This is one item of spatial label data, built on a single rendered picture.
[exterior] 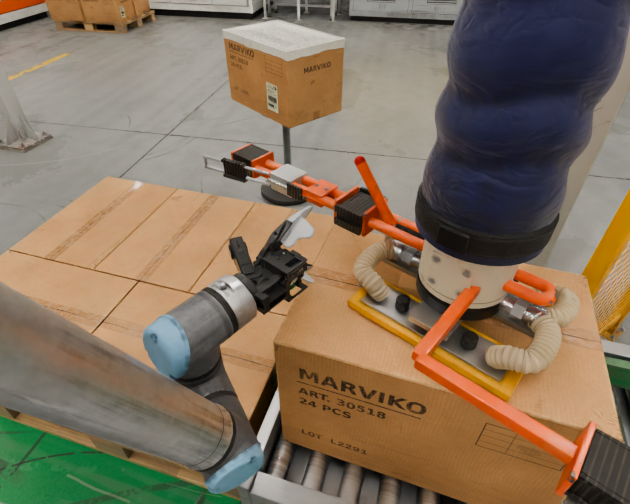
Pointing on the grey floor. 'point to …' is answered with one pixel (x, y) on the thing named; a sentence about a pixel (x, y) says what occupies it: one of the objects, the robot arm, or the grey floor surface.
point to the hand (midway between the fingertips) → (309, 235)
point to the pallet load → (100, 14)
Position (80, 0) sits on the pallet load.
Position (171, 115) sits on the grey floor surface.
